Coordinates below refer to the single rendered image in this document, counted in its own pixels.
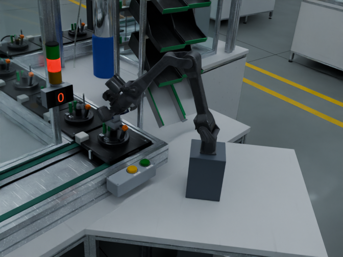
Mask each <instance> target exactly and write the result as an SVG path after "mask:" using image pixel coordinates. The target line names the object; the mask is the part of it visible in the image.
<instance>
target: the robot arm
mask: <svg viewBox="0 0 343 257"><path fill-rule="evenodd" d="M169 65H171V66H174V67H176V68H182V69H183V70H184V73H185V74H186V75H187V77H188V78H189V81H190V85H191V90H192V94H193V99H194V103H195V107H196V110H197V115H196V117H195V118H194V120H193V122H194V124H195V130H197V132H198V133H199V134H200V137H201V140H202V143H201V144H200V153H203V154H209V155H216V142H217V135H218V133H219V131H220V128H219V127H218V126H217V124H216V123H215V120H214V117H213V115H212V113H211V112H210V111H209V109H208V105H207V101H206V96H205V91H204V86H203V82H202V77H201V69H202V58H201V54H200V53H198V52H197V51H195V50H191V51H189V52H167V53H166V54H165V55H164V56H163V57H162V58H161V60H160V61H159V62H157V63H156V64H155V65H154V66H153V67H152V68H151V69H150V70H149V71H148V72H147V73H146V74H144V75H142V76H141V77H139V78H138V79H136V80H134V81H128V82H125V81H124V80H123V79H122V78H121V77H120V76H119V75H118V74H117V73H116V74H115V75H114V76H113V77H112V78H111V79H109V80H108V81H107V82H106V83H105V85H106V86H107V87H108V88H109V90H106V91H105V92H104V93H103V96H102V97H103V99H104V100H105V101H110V102H111V103H109V104H110V106H111V107H110V109H108V107H106V106H102V107H99V108H97V109H96V111H95V112H96V113H97V115H98V117H99V118H100V120H101V122H103V123H104V122H107V121H109V120H111V119H114V118H113V116H114V114H117V115H119V114H120V115H123V114H126V113H129V110H128V108H130V111H133V110H135V109H136V108H137V105H138V104H139V103H140V102H141V99H140V97H139V96H140V95H141V94H142V93H143V92H144V91H145V90H146V89H147V88H148V87H149V85H150V84H151V82H152V80H154V78H155V77H156V76H158V75H159V74H160V73H161V72H162V71H163V70H164V69H165V68H166V67H168V66H169ZM121 92H122V94H121V95H120V93H121Z"/></svg>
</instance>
